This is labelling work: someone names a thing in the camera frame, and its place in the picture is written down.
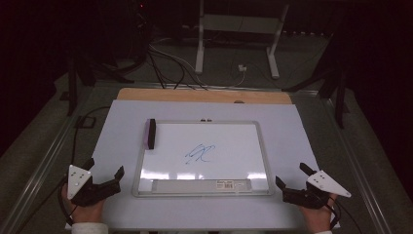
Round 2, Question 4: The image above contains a white metal stand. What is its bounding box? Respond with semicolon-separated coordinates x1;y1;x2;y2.
194;0;290;80

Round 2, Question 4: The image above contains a black tripod stand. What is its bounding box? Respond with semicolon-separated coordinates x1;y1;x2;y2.
282;32;351;130
65;48;134;117

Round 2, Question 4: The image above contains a white floor cable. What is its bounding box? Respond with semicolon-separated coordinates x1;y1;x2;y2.
148;38;246;89

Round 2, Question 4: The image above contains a person's left hand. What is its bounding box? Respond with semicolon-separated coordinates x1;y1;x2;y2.
60;186;106;224

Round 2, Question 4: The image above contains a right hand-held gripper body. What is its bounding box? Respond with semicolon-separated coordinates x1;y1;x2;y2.
282;170;353;210

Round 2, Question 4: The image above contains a silver-framed whiteboard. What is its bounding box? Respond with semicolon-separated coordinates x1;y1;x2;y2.
131;120;274;199

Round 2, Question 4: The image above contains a black floor cable bundle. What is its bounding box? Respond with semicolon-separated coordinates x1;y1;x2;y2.
147;48;208;92

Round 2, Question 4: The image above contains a purple and black whiteboard eraser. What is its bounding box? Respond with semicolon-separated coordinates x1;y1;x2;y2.
143;118;157;151

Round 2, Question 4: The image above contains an aluminium frame rail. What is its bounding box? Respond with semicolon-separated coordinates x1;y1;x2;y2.
319;92;394;234
0;85;98;234

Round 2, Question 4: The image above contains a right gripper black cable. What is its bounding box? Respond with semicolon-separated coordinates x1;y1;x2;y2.
328;194;362;234

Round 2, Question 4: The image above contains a white table mat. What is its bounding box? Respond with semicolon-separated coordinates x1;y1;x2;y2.
92;98;341;232

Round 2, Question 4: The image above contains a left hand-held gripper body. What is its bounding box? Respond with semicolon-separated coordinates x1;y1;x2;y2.
66;164;122;208

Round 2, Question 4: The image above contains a person's right hand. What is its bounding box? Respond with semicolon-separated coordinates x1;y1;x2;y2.
299;194;338;234

